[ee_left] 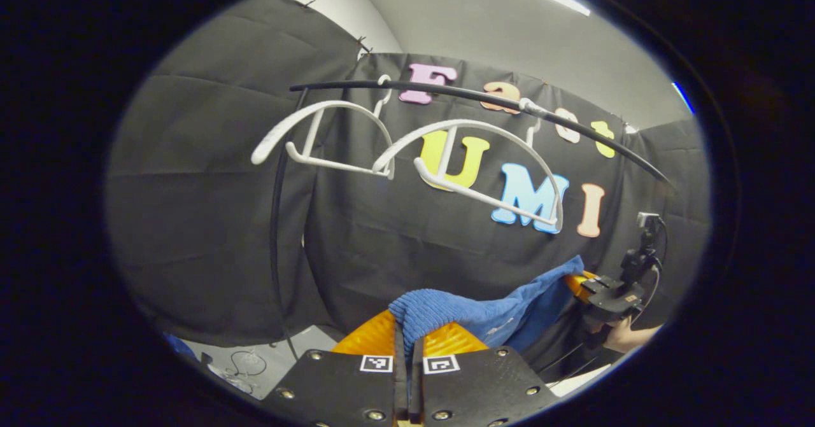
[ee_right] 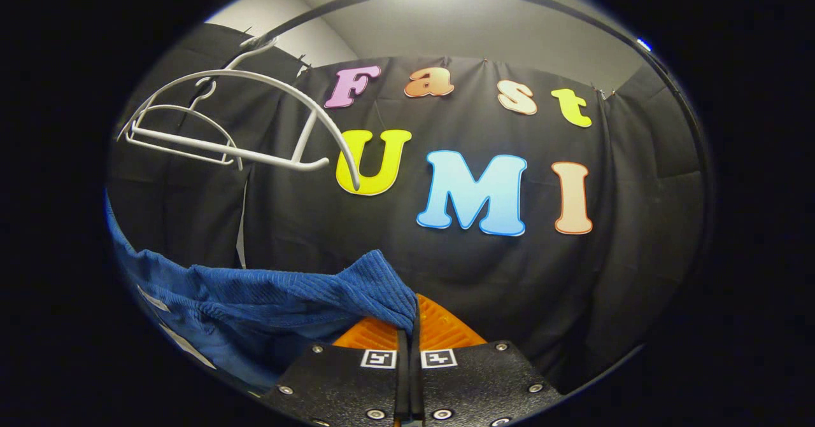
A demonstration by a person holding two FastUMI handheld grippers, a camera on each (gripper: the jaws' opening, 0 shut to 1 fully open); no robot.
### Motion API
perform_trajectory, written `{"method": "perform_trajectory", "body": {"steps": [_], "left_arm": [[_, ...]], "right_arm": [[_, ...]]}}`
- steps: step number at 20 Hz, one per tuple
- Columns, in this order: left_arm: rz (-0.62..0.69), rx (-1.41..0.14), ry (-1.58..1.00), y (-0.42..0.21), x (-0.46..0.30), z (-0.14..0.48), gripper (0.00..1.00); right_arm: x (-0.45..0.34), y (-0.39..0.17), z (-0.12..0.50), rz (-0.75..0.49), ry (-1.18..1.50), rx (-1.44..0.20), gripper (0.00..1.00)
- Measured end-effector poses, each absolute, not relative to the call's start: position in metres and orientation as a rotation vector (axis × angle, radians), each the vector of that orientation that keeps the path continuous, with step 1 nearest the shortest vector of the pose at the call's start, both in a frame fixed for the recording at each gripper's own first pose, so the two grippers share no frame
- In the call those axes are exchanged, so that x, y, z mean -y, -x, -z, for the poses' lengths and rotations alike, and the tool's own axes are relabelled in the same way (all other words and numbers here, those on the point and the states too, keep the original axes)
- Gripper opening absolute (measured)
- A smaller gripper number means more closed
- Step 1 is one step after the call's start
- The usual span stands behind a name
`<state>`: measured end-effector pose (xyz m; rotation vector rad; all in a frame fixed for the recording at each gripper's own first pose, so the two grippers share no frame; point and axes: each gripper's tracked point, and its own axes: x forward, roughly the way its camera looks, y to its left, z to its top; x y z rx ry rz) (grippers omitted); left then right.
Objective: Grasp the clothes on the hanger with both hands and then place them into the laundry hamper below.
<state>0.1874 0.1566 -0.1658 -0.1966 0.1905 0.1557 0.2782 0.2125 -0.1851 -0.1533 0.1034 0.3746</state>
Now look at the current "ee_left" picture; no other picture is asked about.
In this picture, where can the white paper sheet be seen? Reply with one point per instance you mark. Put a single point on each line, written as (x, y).
(582, 379)

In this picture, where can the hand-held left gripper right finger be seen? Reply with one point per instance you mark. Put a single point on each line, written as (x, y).
(477, 385)

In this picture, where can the black backdrop cloth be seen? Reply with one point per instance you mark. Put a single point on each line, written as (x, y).
(210, 223)

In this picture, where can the black clothes rack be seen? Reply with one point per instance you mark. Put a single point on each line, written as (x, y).
(356, 84)

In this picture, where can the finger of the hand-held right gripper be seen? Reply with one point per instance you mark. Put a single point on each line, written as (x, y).
(575, 285)

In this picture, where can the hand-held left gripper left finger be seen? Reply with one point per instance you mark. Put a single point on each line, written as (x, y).
(337, 385)

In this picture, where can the white empty clothes hanger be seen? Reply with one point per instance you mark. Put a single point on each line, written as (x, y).
(276, 137)

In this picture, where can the white clothes hanger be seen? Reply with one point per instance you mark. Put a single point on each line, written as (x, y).
(276, 137)
(471, 123)

